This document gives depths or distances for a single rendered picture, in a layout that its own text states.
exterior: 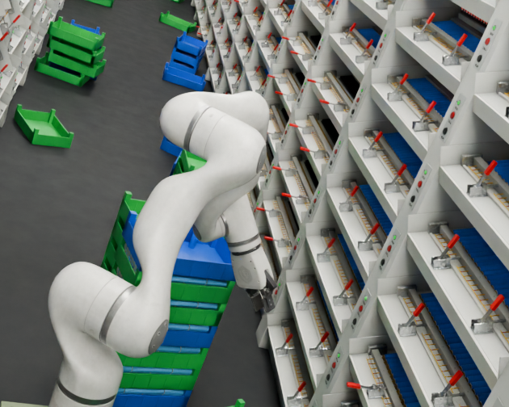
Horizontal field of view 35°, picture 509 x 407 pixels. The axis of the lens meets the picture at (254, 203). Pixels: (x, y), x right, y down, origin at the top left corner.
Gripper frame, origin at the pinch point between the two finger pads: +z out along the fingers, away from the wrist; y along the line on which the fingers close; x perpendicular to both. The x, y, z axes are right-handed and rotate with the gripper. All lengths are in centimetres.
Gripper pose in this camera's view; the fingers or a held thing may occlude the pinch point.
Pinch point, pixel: (262, 302)
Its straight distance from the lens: 209.9
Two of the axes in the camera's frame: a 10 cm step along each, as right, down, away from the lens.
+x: 6.8, -3.8, 6.3
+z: 2.8, 9.3, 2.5
